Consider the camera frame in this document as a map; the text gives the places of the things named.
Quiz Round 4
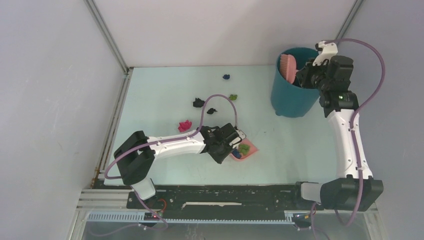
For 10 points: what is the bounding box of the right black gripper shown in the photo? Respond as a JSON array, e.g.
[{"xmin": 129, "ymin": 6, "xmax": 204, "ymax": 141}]
[{"xmin": 295, "ymin": 57, "xmax": 330, "ymax": 93}]

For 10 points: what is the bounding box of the pink plastic hand brush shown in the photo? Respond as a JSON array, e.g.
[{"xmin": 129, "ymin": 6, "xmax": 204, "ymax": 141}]
[{"xmin": 279, "ymin": 54, "xmax": 298, "ymax": 84}]

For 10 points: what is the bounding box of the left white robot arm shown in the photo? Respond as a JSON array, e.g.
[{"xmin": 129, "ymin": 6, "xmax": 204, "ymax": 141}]
[{"xmin": 110, "ymin": 123, "xmax": 247, "ymax": 208}]

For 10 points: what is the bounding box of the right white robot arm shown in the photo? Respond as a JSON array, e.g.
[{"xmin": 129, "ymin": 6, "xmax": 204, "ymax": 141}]
[{"xmin": 290, "ymin": 55, "xmax": 384, "ymax": 212}]

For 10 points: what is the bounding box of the dark blue paper scrap right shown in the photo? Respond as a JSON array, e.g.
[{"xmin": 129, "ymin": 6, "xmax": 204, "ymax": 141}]
[{"xmin": 231, "ymin": 149, "xmax": 242, "ymax": 159}]

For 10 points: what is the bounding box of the green paper scrap near brush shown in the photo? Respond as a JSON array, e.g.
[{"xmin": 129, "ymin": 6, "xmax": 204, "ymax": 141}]
[{"xmin": 238, "ymin": 143, "xmax": 251, "ymax": 156}]

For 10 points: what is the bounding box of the small black paper scrap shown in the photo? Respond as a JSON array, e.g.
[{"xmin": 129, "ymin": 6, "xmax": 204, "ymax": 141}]
[{"xmin": 206, "ymin": 108, "xmax": 217, "ymax": 115}]

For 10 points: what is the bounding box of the magenta paper scrap large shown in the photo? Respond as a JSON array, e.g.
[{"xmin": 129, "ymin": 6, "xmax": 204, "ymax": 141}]
[{"xmin": 177, "ymin": 120, "xmax": 193, "ymax": 133}]

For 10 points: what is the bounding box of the teal plastic bucket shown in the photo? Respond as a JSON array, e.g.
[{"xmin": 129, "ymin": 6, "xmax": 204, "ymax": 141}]
[{"xmin": 270, "ymin": 47, "xmax": 319, "ymax": 118}]

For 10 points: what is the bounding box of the large black paper scrap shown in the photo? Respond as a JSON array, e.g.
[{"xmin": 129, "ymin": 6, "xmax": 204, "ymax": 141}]
[{"xmin": 192, "ymin": 97, "xmax": 205, "ymax": 108}]

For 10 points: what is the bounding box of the green paper scrap far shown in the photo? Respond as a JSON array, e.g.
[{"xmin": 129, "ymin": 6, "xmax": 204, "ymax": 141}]
[{"xmin": 228, "ymin": 94, "xmax": 238, "ymax": 101}]

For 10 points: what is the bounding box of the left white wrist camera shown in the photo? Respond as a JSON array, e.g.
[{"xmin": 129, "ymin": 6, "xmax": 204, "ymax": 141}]
[{"xmin": 231, "ymin": 129, "xmax": 247, "ymax": 145}]

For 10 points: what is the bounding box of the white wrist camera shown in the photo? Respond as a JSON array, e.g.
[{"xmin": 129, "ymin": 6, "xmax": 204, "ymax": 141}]
[
  {"xmin": 231, "ymin": 129, "xmax": 247, "ymax": 145},
  {"xmin": 312, "ymin": 40, "xmax": 338, "ymax": 66}
]

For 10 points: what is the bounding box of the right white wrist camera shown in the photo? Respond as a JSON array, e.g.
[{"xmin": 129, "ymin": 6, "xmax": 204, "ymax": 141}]
[{"xmin": 312, "ymin": 40, "xmax": 338, "ymax": 66}]

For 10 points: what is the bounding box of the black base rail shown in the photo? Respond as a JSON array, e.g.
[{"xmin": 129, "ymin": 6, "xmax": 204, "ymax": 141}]
[{"xmin": 126, "ymin": 184, "xmax": 323, "ymax": 222}]

